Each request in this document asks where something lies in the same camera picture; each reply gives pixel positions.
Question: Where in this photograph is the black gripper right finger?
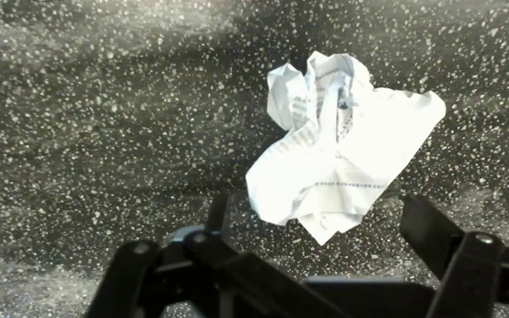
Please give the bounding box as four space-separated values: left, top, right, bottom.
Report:
400 194 509 318

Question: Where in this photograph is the white paper ball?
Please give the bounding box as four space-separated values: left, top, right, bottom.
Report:
244 49 449 247

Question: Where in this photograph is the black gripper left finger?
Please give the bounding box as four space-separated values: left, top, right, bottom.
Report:
85 192 352 318

